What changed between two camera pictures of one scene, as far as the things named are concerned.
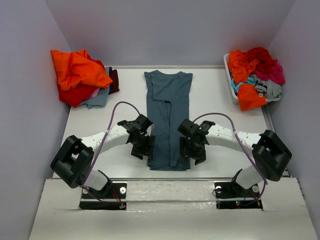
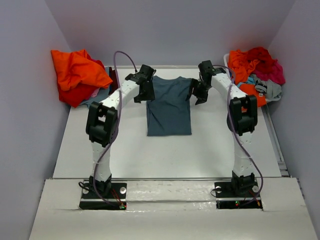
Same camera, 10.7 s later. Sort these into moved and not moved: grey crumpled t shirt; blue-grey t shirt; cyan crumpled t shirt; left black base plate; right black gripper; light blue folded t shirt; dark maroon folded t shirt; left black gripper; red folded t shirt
Moved: left black gripper; right black gripper; blue-grey t shirt
Not moved: grey crumpled t shirt; red folded t shirt; light blue folded t shirt; cyan crumpled t shirt; left black base plate; dark maroon folded t shirt
